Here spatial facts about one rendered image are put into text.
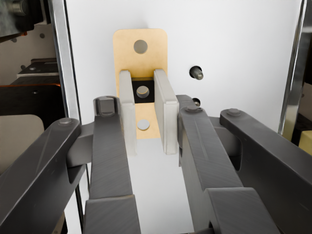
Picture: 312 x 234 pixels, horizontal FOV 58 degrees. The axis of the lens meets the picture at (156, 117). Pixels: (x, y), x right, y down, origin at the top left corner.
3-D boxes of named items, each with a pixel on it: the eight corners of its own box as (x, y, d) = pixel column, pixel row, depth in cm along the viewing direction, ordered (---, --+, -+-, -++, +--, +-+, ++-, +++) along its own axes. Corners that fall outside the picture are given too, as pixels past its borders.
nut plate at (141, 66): (112, 29, 19) (111, 31, 18) (167, 28, 20) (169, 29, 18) (120, 138, 23) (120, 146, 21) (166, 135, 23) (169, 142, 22)
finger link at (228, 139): (184, 130, 12) (250, 127, 13) (169, 94, 17) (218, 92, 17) (183, 159, 13) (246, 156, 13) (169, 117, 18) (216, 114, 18)
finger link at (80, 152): (123, 164, 13) (55, 169, 12) (122, 120, 17) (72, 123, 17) (121, 134, 12) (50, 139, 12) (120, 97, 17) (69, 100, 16)
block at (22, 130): (16, 57, 52) (-92, 118, 26) (81, 55, 53) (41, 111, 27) (24, 95, 55) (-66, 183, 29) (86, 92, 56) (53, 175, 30)
